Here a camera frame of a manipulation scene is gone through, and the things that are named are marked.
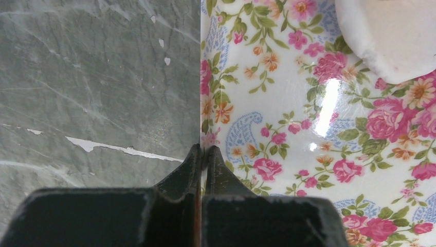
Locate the white dough lump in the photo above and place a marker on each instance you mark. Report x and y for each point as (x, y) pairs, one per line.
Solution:
(395, 39)

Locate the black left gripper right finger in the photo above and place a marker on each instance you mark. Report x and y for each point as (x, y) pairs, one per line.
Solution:
(233, 215)

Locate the floral print tray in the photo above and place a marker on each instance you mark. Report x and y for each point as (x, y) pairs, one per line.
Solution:
(296, 113)

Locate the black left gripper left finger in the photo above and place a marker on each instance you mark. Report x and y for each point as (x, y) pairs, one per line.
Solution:
(166, 214)

